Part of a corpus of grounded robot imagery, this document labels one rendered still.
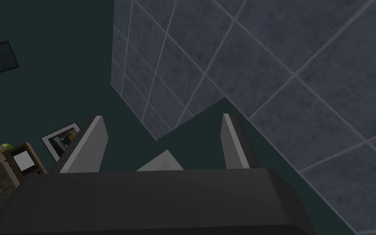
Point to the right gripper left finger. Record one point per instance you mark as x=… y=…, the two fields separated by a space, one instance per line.
x=88 y=147

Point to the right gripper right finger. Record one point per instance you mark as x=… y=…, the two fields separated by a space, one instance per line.
x=235 y=147

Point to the green round fruit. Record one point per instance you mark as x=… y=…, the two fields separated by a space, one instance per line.
x=6 y=148

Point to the white framed wall picture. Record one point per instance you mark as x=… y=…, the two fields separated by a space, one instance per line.
x=60 y=141

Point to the brown wooden picture frame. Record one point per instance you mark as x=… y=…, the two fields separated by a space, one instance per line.
x=25 y=160

